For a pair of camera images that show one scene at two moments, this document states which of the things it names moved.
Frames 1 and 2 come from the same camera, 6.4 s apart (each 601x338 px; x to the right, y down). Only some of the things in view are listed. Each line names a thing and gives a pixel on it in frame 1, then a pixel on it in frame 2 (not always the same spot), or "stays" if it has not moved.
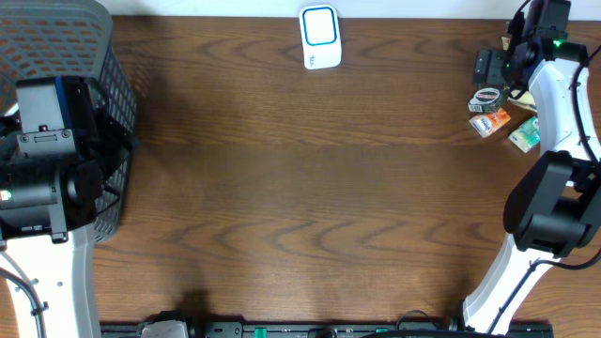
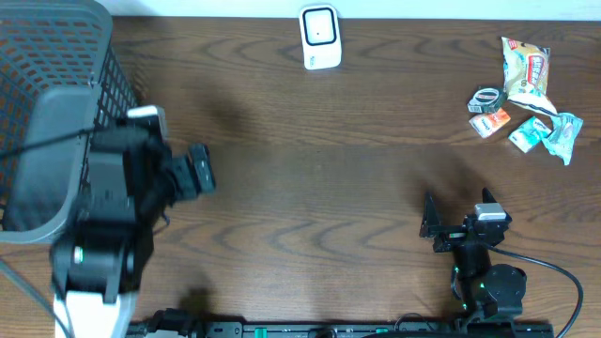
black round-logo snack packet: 487,99 stays
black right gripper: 490,71 -> 451,236
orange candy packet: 487,123 stays
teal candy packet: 528,135 stays
